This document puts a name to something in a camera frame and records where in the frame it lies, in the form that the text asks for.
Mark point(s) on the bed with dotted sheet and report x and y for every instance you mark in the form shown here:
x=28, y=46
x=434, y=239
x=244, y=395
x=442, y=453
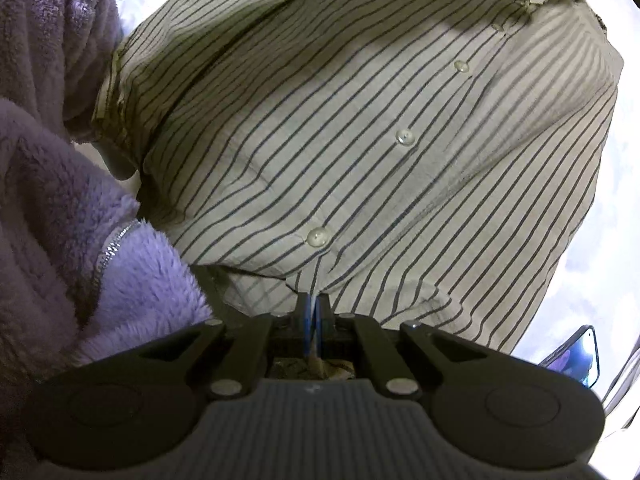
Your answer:
x=610, y=260

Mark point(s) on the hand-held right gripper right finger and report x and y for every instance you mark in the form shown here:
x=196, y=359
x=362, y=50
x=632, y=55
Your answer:
x=318, y=330

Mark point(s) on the brown striped shirt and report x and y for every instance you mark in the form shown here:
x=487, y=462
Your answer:
x=350, y=160

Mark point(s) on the smartphone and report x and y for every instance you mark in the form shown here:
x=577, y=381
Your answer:
x=577, y=357

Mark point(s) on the purple fleece jacket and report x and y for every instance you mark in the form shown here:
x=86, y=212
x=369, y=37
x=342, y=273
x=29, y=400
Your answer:
x=60, y=210

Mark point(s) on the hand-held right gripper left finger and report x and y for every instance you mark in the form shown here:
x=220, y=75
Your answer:
x=302, y=330

